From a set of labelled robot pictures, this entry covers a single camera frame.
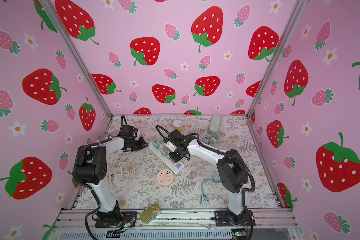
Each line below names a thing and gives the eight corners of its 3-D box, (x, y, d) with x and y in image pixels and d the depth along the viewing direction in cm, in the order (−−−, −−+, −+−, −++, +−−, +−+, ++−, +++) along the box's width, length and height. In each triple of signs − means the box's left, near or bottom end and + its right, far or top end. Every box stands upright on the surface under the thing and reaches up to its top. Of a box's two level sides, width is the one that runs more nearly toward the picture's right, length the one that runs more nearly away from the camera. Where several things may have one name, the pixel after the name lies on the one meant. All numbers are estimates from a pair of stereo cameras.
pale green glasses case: (208, 132, 112) (208, 129, 110) (211, 115, 123) (212, 112, 121) (219, 134, 110) (219, 131, 108) (221, 117, 122) (222, 114, 120)
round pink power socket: (156, 186, 87) (155, 184, 84) (158, 170, 93) (157, 168, 91) (173, 186, 87) (173, 184, 84) (174, 170, 93) (174, 168, 91)
